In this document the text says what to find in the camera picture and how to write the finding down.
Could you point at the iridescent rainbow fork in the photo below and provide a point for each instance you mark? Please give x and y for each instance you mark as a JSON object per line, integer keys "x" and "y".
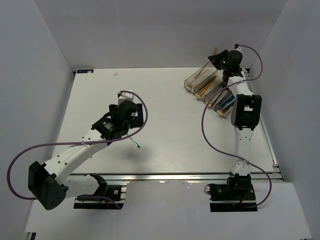
{"x": 135, "y": 143}

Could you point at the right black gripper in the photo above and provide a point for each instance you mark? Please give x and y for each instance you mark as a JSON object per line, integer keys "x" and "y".
{"x": 215, "y": 58}

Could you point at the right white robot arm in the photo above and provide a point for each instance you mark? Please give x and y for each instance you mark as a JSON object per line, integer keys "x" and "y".
{"x": 245, "y": 115}

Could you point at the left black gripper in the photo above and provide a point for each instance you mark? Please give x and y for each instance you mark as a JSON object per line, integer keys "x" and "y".
{"x": 138, "y": 120}

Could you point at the left blue table label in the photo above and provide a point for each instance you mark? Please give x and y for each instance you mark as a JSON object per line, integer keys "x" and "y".
{"x": 84, "y": 71}

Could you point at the blue knife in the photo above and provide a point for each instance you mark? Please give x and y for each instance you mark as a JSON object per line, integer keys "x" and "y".
{"x": 225, "y": 104}

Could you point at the gold chopstick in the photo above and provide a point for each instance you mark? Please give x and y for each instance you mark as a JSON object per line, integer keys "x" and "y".
{"x": 198, "y": 92}
{"x": 205, "y": 88}

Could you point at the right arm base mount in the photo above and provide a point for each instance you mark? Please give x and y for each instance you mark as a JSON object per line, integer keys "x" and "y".
{"x": 222, "y": 201}

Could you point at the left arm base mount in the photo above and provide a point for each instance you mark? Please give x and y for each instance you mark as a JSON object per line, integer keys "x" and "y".
{"x": 106, "y": 196}

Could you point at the clear compartment organizer tray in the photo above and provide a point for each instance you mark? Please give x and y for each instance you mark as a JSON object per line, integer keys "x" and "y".
{"x": 213, "y": 97}

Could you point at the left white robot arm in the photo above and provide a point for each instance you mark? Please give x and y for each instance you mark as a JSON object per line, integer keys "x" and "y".
{"x": 51, "y": 182}

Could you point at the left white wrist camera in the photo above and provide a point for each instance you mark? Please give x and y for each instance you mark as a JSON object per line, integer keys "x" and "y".
{"x": 125, "y": 96}

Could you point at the black knife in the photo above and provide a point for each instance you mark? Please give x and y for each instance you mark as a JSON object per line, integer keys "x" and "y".
{"x": 226, "y": 108}

